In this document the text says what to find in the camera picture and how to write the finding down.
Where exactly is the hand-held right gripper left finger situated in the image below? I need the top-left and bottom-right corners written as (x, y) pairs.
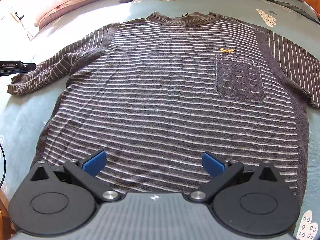
top-left (30, 149), bottom-right (122, 203)

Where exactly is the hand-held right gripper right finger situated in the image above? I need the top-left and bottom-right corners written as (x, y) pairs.
top-left (188, 151), bottom-right (285, 203)

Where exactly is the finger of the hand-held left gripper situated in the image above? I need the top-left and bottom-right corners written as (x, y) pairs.
top-left (21, 63), bottom-right (37, 73)

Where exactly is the grey striped sweater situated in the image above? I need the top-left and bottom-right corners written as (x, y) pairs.
top-left (7, 12), bottom-right (320, 198)

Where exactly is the white power strip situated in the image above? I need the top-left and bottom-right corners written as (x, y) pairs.
top-left (10, 10), bottom-right (25, 22)

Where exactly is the flat teal pillow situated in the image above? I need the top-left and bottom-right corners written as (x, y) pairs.
top-left (260, 0), bottom-right (320, 22)

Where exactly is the black cable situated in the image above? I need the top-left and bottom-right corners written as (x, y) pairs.
top-left (0, 142), bottom-right (7, 188)

